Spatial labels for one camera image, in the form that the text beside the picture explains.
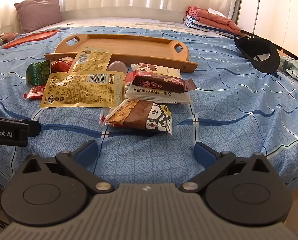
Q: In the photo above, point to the folded salmon blanket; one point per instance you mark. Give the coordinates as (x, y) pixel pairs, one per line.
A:
(214, 18)

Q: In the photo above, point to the white cloth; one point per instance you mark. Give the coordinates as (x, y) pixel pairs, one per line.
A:
(215, 12)

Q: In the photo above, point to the brown and white snack packet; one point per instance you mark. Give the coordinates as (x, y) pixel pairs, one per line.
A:
(139, 116)

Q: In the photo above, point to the pink jelly cup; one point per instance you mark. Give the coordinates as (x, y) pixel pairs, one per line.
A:
(116, 67)

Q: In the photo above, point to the dusty pink cloth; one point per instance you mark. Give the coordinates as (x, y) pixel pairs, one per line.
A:
(9, 37)

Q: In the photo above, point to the yellow snack packet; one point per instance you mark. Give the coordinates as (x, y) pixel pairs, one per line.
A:
(94, 60)
(81, 90)

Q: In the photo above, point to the folded blue striped blanket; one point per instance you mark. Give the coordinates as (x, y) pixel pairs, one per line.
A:
(196, 25)

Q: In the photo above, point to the cream packet with brown print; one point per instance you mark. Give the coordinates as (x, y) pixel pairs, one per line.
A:
(159, 96)

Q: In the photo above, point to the olive curtain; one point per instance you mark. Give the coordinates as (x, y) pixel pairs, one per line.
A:
(237, 2)

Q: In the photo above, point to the blue checked bedsheet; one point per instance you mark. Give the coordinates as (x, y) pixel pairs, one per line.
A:
(239, 120)

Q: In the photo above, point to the small red snack stick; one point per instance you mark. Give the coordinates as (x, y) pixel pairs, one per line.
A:
(35, 92)

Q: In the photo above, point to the white wardrobe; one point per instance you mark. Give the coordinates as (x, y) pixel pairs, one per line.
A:
(276, 10)

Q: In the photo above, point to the brown chocolate bar packet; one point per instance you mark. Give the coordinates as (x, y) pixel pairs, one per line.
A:
(159, 82)

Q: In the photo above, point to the light green garment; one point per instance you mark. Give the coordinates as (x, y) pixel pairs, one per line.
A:
(296, 71)

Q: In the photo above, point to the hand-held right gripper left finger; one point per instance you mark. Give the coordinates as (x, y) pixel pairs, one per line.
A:
(87, 152)

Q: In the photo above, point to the wooden tray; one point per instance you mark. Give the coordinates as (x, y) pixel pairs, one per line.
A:
(129, 45)

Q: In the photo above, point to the white quilted mattress pad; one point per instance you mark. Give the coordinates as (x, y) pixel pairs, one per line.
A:
(139, 22)

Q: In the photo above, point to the purple pillow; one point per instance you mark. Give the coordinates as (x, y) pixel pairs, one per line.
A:
(39, 12)

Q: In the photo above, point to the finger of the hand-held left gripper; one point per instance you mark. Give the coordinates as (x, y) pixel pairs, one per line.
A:
(35, 128)

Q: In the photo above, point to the green snack packet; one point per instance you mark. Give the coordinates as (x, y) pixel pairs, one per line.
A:
(39, 71)

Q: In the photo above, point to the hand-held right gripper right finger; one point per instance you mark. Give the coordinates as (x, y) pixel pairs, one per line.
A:
(204, 153)

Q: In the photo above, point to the red plastic tray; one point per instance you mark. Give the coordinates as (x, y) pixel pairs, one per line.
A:
(31, 38)

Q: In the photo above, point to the black cap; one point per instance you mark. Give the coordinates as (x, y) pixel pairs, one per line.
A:
(266, 62)

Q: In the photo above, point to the red orange snack packet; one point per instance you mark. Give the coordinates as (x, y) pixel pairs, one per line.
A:
(62, 66)

